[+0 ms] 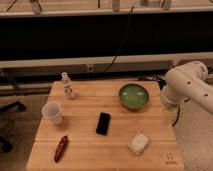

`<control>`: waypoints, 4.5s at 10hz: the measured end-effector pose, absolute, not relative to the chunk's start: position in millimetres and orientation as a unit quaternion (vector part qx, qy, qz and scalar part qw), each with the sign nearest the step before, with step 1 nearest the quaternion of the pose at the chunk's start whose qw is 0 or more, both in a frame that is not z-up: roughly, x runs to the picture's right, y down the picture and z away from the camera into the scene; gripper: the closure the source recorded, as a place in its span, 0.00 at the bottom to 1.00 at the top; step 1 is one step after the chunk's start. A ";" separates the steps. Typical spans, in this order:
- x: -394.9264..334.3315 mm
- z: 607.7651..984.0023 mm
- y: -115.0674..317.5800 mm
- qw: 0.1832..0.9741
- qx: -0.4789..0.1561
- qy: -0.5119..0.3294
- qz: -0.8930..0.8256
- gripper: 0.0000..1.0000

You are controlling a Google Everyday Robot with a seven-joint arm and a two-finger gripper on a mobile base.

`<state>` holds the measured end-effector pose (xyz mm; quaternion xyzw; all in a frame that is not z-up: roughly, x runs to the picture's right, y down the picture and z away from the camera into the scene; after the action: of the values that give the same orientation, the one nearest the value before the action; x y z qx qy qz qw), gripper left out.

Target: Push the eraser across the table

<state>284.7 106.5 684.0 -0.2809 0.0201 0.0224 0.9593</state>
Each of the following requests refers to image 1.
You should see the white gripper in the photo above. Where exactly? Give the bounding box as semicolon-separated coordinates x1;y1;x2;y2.
163;108;178;124

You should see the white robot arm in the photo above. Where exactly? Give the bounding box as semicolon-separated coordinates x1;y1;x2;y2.
160;61;213;125

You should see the green bowl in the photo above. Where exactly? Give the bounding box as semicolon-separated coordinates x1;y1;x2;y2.
119;83;149;110

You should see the small clear plastic bottle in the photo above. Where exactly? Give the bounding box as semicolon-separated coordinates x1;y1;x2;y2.
61;72;75;99

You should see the white plastic cup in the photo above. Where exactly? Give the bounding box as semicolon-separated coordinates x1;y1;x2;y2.
42;102;63;125

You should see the red chili pepper toy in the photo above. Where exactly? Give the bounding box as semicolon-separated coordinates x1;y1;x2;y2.
54;136;68;163

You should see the black hanging cable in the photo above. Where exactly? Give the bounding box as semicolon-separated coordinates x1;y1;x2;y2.
101;4;135;74

